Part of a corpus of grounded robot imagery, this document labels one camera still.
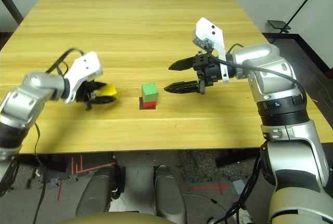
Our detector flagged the black speckled floor mat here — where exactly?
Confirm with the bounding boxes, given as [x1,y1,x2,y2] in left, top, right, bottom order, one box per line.
[178,149,261,183]

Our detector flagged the grey left robot leg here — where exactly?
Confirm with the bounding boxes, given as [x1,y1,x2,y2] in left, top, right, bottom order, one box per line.
[75,168,117,216]

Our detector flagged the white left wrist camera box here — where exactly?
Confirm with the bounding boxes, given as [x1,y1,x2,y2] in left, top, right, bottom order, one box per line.
[63,51,104,104]

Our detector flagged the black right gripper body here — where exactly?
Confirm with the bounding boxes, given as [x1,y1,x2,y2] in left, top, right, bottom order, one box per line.
[193,52,224,95]

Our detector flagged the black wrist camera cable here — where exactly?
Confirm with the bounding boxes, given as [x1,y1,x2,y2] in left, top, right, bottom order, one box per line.
[45,48,85,76]
[207,43,308,102]

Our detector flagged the black hanging left arm cable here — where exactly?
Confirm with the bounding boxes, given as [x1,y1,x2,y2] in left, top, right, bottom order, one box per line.
[32,122,47,224]

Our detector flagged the black left wrist camera cable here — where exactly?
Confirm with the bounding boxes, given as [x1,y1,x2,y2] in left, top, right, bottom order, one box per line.
[45,48,85,76]

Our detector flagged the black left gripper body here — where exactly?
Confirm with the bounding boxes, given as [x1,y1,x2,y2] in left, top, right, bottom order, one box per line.
[76,80,100,111]

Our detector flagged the yellow wooden block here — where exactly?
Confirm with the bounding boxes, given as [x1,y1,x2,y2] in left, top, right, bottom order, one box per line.
[100,83,118,98]

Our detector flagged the black tripod stand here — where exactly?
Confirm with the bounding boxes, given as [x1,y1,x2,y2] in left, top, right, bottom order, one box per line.
[286,0,330,34]

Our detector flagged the black tripod holder plate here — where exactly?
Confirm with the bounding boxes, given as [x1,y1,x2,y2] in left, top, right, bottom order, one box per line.
[267,20,291,30]

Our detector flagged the red floor tape cross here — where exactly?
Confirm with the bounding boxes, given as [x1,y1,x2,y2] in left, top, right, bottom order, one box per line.
[182,182,229,195]

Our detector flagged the grey robot leg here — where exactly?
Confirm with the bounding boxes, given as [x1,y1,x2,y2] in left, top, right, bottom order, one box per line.
[153,165,187,224]
[75,168,117,216]

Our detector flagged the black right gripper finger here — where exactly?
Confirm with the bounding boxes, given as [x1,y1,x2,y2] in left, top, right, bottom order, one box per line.
[168,56,196,72]
[163,80,201,95]

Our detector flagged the red angled floor tape lines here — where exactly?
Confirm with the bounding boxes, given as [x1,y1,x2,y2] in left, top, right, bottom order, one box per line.
[70,154,116,175]

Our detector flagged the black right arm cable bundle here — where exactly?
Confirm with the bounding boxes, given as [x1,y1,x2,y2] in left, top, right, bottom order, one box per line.
[213,153,262,224]

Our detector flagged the olive robot torso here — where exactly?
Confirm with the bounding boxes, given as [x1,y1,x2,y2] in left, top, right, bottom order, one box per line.
[58,211,170,224]

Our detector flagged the grey right robot leg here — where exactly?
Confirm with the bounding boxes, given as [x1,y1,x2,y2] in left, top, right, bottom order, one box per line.
[153,165,187,224]

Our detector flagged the small grey floor box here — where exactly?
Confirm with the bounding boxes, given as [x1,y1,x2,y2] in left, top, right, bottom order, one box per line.
[231,179,247,195]

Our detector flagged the black square tape marker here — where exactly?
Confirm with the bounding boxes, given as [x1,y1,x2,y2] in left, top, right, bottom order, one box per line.
[139,97,157,110]

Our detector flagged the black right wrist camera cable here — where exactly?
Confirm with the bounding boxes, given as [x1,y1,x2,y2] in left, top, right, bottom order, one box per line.
[207,43,308,102]

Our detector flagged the green wooden block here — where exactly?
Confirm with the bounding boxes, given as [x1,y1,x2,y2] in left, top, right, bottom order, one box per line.
[142,83,159,102]

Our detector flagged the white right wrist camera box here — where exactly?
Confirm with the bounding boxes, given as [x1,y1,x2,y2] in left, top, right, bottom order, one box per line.
[191,17,231,83]

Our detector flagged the black metal frame bar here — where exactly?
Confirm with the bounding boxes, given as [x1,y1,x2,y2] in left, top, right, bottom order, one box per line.
[0,0,24,24]

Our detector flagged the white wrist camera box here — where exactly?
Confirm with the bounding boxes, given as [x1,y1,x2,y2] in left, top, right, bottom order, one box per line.
[191,17,231,83]
[63,51,104,104]

